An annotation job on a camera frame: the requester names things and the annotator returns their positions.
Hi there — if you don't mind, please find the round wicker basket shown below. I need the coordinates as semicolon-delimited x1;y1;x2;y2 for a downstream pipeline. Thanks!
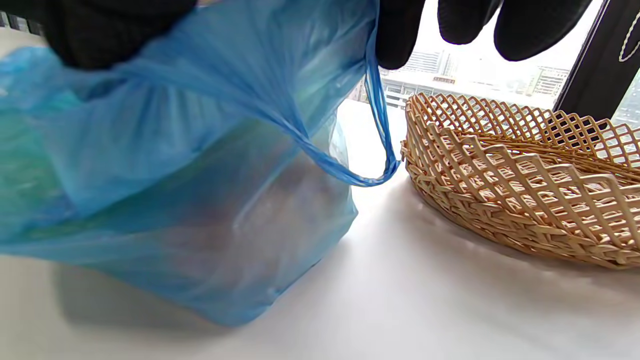
401;92;640;271

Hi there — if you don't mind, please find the blue plastic bag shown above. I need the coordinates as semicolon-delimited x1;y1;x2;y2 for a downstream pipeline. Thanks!
0;0;401;327

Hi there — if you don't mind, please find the black window frame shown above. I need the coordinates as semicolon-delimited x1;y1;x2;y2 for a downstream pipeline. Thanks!
554;0;640;121

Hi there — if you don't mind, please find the person's right hand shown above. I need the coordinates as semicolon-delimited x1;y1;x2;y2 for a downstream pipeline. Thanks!
42;0;593;71

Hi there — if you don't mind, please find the white bead chain cord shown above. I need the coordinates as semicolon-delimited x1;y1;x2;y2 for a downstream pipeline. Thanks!
619;10;640;63

